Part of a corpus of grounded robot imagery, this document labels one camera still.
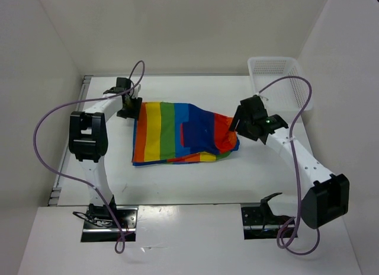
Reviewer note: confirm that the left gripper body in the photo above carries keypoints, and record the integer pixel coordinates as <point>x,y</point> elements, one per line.
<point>132,110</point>

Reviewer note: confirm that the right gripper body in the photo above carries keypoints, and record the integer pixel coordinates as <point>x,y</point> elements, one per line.
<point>248,132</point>

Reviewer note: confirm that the rainbow striped shorts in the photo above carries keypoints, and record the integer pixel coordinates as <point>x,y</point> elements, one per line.
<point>181,133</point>

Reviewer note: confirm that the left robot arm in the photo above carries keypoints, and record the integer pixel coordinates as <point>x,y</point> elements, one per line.
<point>88,141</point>

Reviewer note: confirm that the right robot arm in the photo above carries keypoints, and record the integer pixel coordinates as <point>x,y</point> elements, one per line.
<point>326,194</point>

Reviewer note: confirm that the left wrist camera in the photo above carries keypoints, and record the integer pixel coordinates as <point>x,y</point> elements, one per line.
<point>134,93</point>

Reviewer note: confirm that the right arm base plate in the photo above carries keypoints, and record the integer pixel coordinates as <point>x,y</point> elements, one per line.
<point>260,223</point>

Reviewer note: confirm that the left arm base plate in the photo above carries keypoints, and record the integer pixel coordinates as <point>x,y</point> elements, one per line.
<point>105,230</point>

